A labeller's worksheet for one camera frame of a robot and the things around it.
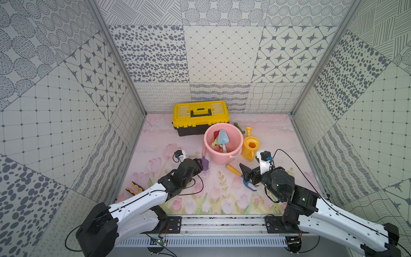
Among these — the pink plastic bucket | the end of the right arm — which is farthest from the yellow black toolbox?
the end of the right arm

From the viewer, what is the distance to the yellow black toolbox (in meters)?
0.97

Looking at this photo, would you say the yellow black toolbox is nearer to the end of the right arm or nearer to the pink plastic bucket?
the pink plastic bucket
